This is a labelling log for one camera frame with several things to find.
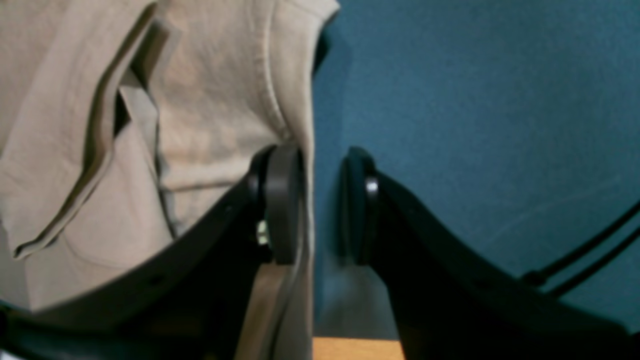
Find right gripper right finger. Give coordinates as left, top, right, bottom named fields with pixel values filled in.
left=341, top=146, right=639, bottom=360

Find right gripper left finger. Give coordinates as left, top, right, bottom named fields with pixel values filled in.
left=1, top=144, right=306, bottom=360

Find beige T-shirt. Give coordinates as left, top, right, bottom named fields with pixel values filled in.
left=1, top=0, right=339, bottom=360

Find blue table cloth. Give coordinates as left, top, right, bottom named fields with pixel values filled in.
left=313, top=0, right=640, bottom=339

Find black cable ties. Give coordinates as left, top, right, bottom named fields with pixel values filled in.
left=520, top=200, right=640, bottom=298

